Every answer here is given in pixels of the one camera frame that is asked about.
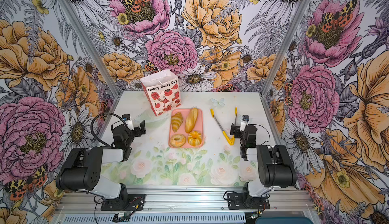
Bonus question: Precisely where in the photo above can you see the yellow steel tongs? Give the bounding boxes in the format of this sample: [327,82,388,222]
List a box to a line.
[210,109,235,146]

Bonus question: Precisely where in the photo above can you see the white red paper gift bag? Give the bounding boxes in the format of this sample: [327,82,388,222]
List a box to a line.
[140,69,181,116]

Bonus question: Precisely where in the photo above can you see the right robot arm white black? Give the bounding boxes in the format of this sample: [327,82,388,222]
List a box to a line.
[223,124,297,210]

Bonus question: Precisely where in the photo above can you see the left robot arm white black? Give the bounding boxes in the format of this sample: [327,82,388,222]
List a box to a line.
[56,114,146,212]

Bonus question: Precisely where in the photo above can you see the croissant bread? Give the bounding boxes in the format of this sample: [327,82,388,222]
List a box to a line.
[171,112,183,132]

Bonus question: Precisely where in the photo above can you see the bundt cake bread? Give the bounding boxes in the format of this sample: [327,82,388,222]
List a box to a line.
[188,131,203,147]

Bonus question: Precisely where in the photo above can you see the long bread roll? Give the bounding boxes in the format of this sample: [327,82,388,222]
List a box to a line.
[185,108,199,133]

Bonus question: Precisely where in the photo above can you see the glazed donut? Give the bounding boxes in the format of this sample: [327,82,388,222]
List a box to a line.
[169,134,186,148]

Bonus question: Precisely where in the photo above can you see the small green circuit board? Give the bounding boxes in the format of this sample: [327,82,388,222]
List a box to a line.
[112,212,132,223]

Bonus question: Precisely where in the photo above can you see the teal box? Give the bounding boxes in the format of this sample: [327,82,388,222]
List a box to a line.
[255,217,313,224]

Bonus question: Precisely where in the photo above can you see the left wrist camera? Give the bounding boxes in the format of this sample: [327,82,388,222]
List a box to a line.
[125,119,134,131]

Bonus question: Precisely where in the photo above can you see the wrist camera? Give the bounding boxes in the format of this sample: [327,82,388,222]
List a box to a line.
[125,119,134,131]
[240,115,250,132]

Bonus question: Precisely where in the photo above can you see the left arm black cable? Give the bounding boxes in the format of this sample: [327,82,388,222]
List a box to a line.
[90,112,127,147]

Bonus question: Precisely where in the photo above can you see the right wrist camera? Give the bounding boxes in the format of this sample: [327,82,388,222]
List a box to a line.
[240,115,250,132]

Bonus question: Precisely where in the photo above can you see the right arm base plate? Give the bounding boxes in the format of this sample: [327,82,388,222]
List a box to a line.
[223,191,270,211]

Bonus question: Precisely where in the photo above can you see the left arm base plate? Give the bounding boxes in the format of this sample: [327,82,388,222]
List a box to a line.
[100,194,146,211]

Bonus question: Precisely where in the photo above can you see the aluminium front rail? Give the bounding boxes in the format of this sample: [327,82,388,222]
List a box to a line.
[55,185,314,214]

